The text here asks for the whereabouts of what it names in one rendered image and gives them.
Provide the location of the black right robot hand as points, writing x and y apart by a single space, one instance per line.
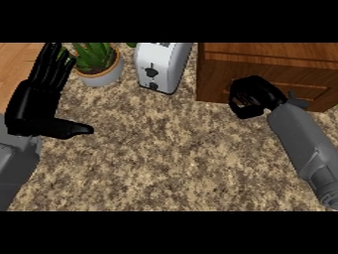
255 96

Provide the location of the brown wooden drawer cabinet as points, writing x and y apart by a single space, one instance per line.
279 69

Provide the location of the brown wooden drawer front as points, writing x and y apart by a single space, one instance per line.
299 89

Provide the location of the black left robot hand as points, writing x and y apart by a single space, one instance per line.
34 102

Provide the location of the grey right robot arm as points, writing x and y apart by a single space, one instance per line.
313 155

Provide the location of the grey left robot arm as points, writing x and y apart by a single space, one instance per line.
6 165

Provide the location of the white toaster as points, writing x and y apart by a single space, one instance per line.
161 66

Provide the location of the green plant in white pot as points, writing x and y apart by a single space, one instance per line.
97 64

